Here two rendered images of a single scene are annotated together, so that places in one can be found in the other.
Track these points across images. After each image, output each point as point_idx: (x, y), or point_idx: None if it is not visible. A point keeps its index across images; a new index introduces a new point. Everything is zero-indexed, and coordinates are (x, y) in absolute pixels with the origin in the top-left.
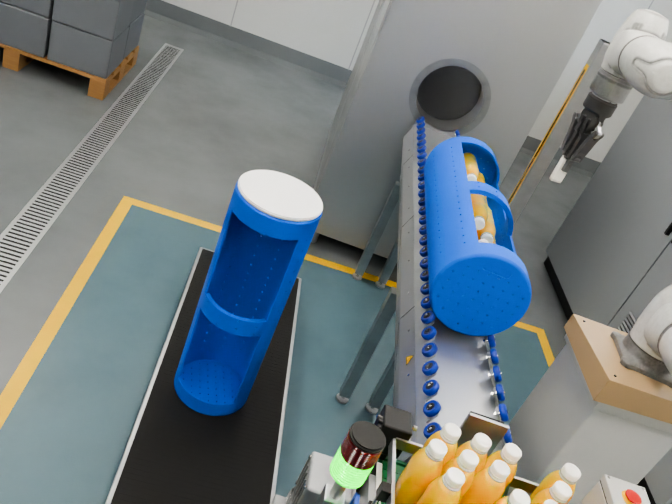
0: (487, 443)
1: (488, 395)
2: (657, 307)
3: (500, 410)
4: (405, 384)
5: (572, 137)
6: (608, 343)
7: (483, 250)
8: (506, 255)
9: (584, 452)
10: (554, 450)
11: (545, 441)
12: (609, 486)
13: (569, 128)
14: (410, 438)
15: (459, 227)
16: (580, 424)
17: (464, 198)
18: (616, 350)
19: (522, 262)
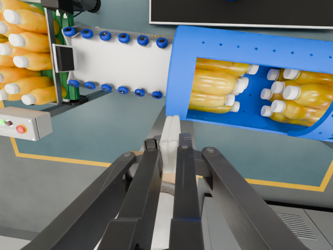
0: (12, 42)
1: (129, 86)
2: (156, 218)
3: (102, 84)
4: (136, 33)
5: (185, 189)
6: (171, 178)
7: (178, 57)
8: (174, 85)
9: None
10: (150, 135)
11: (160, 134)
12: (23, 118)
13: (257, 205)
14: (64, 17)
15: (242, 44)
16: (142, 146)
17: (318, 62)
18: (165, 180)
19: (186, 109)
